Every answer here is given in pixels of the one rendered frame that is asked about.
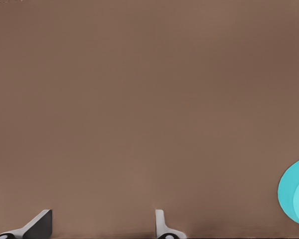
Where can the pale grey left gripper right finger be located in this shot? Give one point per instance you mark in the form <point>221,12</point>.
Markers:
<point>161,224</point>

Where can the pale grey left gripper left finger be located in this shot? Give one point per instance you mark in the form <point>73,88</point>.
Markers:
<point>39,224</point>

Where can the blue plate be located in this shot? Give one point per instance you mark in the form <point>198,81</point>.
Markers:
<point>292,193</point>

